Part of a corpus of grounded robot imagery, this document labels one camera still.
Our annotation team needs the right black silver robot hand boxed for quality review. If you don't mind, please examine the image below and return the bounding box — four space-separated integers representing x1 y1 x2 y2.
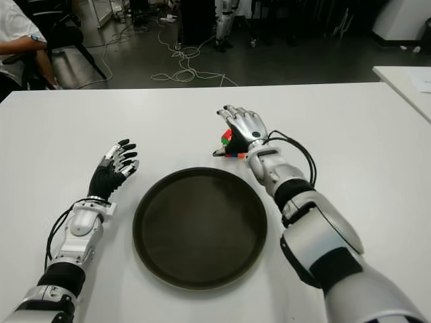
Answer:
211 104 269 157

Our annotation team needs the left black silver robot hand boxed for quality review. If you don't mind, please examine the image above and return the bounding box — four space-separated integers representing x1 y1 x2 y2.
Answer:
88 138 139 203

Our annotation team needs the multicoloured Rubik's cube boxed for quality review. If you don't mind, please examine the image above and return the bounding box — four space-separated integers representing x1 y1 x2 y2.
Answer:
220 129 248 159

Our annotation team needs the dark brown round plate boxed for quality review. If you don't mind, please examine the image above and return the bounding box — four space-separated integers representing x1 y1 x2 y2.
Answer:
132 167 269 290

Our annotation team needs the white humanoid robot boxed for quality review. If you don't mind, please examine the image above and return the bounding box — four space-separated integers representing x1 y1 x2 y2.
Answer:
213 0 240 53

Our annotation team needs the black cabinet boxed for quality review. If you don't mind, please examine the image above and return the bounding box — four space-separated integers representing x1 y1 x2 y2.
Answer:
180 0 217 46

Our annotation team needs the black office chair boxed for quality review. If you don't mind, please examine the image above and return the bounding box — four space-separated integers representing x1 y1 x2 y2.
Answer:
2 0 108 91

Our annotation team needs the white side table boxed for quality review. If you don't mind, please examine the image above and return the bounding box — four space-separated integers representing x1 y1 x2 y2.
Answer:
371 65 431 124

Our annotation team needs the white low cabinet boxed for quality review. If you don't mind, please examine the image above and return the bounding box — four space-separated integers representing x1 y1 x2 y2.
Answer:
96 0 117 30

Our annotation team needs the white paper sheet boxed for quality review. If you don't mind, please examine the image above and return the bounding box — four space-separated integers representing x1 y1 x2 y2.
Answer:
405 69 431 94

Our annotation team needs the white column with black base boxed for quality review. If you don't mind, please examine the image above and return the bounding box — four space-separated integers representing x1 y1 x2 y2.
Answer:
370 0 431 46

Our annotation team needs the person in white shirt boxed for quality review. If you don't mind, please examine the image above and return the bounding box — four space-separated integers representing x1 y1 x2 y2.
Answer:
0 0 63 102

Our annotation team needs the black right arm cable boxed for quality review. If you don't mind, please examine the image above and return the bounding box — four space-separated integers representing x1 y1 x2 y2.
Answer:
267 130 317 186

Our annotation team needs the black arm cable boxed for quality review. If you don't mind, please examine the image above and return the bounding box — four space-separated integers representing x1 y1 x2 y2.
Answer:
267 130 317 186
44 201 102 268

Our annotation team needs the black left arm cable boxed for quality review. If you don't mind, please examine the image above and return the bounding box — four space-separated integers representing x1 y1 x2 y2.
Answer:
44 201 102 268

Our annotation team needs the white cable on floor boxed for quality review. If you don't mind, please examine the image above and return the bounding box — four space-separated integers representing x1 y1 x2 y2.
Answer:
150 15 240 87

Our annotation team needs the grey folding metal frame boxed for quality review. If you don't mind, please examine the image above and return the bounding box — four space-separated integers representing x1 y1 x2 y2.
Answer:
331 6 354 38

